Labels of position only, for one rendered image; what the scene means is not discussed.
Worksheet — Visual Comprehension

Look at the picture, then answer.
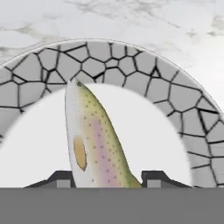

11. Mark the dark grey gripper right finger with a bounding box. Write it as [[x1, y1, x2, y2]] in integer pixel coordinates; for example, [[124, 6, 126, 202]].
[[141, 170, 193, 189]]

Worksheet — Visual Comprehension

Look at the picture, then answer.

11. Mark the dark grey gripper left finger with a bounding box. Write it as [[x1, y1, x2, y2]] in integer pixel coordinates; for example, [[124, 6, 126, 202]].
[[24, 170, 77, 189]]

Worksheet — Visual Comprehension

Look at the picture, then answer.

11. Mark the rainbow trout fish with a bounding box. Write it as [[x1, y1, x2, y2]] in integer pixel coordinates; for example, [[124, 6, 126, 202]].
[[64, 77, 143, 189]]

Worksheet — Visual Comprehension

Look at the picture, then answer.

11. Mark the white plate with crackle rim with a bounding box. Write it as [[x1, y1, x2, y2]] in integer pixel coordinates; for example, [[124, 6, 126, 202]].
[[0, 38, 224, 189]]

